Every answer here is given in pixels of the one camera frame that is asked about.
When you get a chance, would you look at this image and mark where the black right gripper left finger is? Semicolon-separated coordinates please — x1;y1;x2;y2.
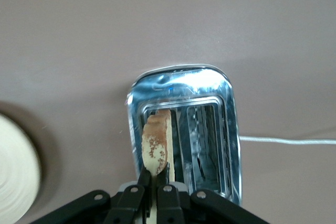
31;166;152;224

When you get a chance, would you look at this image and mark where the white toaster power cord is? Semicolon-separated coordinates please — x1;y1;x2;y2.
239;135;336;146

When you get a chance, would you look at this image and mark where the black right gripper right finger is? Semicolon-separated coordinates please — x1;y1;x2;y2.
156;162;269;224

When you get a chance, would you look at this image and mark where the round wooden plate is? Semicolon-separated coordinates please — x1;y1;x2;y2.
0;113;42;222

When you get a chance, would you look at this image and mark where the chrome and beige toaster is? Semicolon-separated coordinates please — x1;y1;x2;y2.
125;63;243;207

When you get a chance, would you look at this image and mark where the toast slice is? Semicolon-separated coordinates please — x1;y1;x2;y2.
141;109;176;224

